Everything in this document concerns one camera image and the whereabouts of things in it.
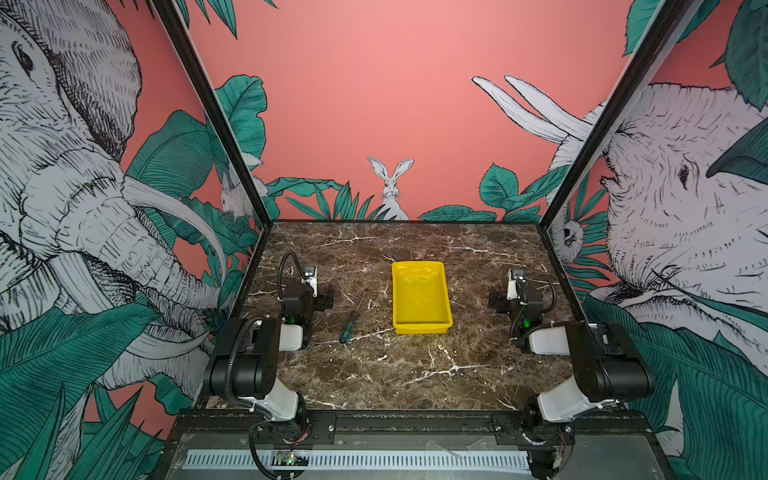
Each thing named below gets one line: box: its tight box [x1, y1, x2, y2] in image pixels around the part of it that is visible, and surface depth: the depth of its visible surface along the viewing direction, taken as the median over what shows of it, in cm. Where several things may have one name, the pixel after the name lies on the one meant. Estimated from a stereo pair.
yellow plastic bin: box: [392, 261, 453, 335], surface depth 97 cm
